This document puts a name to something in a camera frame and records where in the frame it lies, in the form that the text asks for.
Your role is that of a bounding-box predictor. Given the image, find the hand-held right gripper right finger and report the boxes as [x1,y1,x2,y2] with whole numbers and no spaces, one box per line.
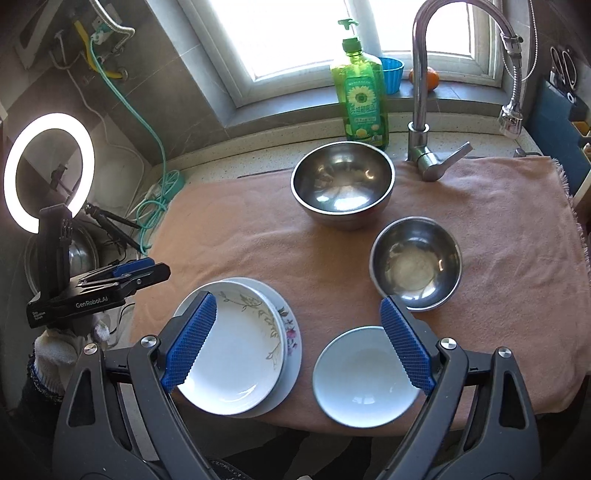
[376,296,542,480]

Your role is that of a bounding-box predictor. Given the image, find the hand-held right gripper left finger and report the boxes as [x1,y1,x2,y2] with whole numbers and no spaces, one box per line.
[52,292,220,480]

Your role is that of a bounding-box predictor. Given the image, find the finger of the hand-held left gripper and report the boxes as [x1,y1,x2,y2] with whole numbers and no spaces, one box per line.
[127,263,171,291]
[113,257,157,278]

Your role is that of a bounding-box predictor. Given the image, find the olive branch print plate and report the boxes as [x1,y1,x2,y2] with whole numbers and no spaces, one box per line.
[173,282,286,415]

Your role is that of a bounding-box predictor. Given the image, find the pale blue ceramic bowl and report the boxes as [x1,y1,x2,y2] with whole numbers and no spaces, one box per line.
[312,326,423,426]

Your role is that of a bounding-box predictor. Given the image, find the small steel bowl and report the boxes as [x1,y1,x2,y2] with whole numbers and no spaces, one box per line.
[369,217,463,313]

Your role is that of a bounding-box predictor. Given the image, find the large pink flower plate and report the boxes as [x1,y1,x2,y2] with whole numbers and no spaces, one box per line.
[217,277,304,418]

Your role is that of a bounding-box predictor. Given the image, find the large steel bowl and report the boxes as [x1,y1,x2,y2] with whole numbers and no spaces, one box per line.
[290,141,396,232]

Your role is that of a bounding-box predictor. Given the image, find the person's left forearm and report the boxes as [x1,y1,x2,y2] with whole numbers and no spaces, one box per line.
[11,364,65,444]

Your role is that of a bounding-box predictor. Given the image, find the person's left hand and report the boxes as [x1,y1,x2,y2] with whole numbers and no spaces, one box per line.
[32,322,112,402]

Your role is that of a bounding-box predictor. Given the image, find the steel pot lid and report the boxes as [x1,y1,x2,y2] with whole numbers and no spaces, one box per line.
[25,219,101,296]

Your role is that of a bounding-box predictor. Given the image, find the black tripod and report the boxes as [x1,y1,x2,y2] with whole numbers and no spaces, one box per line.
[85,205,144,252]

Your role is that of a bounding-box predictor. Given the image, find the teal round plastic holder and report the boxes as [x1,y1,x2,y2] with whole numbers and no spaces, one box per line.
[159,170,185,201]

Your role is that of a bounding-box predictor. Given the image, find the pink towel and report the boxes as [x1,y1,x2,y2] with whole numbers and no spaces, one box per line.
[129,154,591,423]

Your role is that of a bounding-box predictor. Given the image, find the yellow gas pipe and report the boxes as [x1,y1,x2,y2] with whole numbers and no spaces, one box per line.
[76,21,127,79]

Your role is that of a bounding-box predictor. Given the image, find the white framed window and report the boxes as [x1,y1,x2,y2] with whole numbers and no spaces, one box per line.
[178,0,506,109]

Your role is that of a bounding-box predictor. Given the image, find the corrugated steel pipe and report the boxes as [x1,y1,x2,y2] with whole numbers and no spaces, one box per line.
[90,0,137,51]

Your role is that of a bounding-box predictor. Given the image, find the green dish soap bottle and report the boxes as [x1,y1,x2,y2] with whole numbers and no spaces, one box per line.
[329,18,391,149]

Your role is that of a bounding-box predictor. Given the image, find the blue knife block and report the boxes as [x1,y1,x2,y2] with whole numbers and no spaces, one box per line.
[526,76,591,199]

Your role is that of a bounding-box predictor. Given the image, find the white water heater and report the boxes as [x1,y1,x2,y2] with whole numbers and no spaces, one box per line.
[14,0,100,63]

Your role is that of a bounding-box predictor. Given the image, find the orange fruit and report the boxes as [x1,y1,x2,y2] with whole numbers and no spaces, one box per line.
[409,66,438,91]

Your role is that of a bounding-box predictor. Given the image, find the blue plastic cup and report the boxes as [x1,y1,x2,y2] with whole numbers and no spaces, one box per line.
[379,56,406,95]

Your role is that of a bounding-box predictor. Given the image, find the steel kitchen faucet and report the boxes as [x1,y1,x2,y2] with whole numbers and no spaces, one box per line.
[406,0,520,182]

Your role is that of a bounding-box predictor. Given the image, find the green water hose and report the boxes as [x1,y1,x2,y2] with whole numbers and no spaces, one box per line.
[90,34,181,252]

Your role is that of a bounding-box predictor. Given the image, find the white ring light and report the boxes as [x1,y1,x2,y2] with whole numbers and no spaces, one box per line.
[4,112,95,234]

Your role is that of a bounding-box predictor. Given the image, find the flexible steel spray hose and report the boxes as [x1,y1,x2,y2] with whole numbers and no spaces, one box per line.
[498,32,525,139]

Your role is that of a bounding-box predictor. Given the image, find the black handled scissors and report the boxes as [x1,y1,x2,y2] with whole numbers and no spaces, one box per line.
[549,45,580,90]

